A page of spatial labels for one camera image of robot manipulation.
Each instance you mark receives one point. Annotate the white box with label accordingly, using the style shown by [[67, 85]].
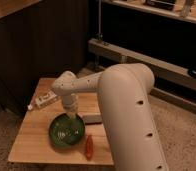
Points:
[[45, 99]]

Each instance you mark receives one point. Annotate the red chili pepper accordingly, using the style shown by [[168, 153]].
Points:
[[89, 147]]

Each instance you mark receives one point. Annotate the small white cap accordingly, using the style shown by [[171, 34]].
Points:
[[30, 107]]

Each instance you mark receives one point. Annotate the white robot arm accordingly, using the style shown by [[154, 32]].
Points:
[[122, 92]]

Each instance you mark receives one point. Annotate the grey rectangular block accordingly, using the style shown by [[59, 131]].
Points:
[[92, 119]]

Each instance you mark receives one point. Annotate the vertical metal pole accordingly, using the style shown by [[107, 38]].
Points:
[[99, 19]]

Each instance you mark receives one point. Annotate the wooden shelf with items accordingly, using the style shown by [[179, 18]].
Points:
[[183, 10]]

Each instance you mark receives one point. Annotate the green ceramic bowl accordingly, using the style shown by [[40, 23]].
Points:
[[65, 131]]

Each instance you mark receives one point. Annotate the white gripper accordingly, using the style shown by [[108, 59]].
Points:
[[71, 111]]

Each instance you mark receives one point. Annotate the grey metal rail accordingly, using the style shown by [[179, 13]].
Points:
[[162, 69]]

